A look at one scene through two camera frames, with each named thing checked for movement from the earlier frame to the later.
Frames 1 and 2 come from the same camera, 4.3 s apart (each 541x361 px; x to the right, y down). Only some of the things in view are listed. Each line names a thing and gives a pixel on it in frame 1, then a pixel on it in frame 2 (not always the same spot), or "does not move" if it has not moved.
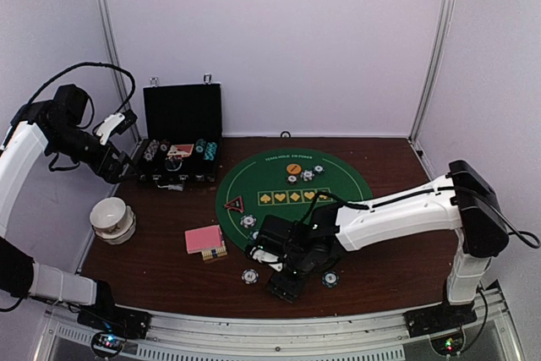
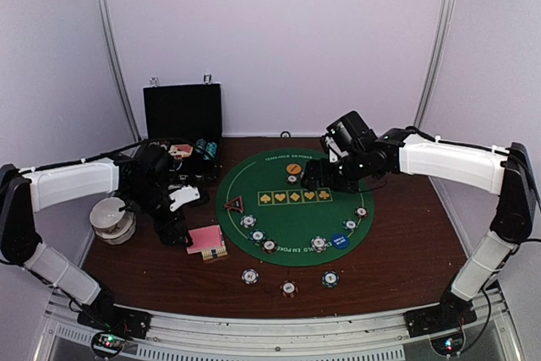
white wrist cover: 107,124 → 185,194
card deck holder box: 215,253 does not move
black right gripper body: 281,286 → 344,178
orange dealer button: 293,169 does not move
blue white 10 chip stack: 249,276 does not move
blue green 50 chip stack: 330,279 does not move
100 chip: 292,179 does not move
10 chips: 248,221 does not move
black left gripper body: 101,166 → 161,226
